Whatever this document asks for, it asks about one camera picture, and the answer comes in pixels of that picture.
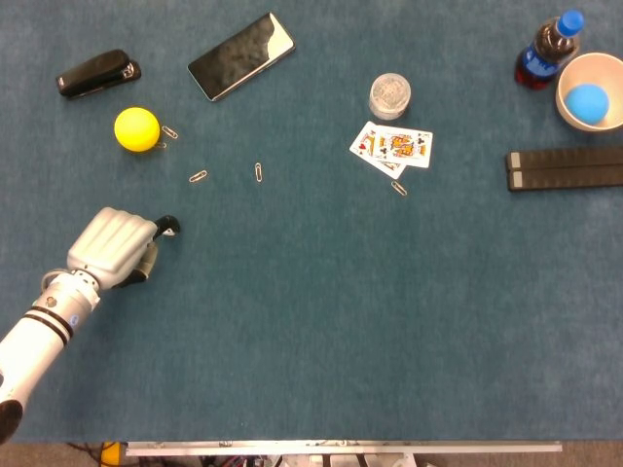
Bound aluminium rail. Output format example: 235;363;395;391
125;440;564;457

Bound blue felt table cloth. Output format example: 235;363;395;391
0;0;623;445

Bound blue foam ball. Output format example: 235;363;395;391
564;83;610;124

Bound king of clubs card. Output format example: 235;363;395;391
373;128;434;169

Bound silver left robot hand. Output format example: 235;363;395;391
66;206;181;290

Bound yellow foam ball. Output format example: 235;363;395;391
113;106;162;153

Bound clear round plastic jar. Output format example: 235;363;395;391
368;72;413;121

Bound white bowl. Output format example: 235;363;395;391
555;52;623;132

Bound black smartphone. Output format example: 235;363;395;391
187;12;297;103

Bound cola bottle blue cap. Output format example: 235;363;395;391
514;9;585;91

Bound black stapler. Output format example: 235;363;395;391
55;49;142;99

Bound hearts playing card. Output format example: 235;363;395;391
348;121;408;180

